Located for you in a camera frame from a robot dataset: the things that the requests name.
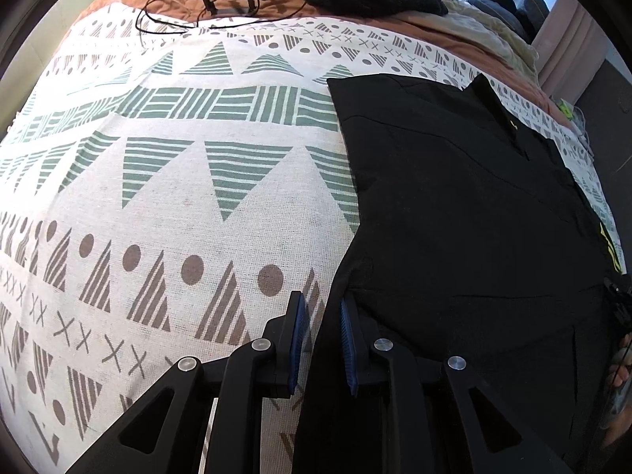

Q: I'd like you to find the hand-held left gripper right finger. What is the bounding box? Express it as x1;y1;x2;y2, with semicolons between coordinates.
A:
339;298;576;474

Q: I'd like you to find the dark grey clothes pile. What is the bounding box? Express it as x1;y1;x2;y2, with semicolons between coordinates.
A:
458;0;535;43

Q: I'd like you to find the black shirt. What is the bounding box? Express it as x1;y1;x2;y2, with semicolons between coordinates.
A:
293;73;632;474

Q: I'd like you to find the person's right hand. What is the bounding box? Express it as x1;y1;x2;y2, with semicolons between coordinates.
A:
608;333;632;451

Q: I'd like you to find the beige crumpled cloth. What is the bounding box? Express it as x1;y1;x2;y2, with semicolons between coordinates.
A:
442;0;540;87

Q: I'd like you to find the pink curtain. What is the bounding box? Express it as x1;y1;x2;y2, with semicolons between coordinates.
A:
536;0;609;96

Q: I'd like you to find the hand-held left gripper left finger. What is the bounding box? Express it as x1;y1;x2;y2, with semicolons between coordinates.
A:
64;290;306;474

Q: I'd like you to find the patterned white blanket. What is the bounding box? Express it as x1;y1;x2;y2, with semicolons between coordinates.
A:
0;10;624;474

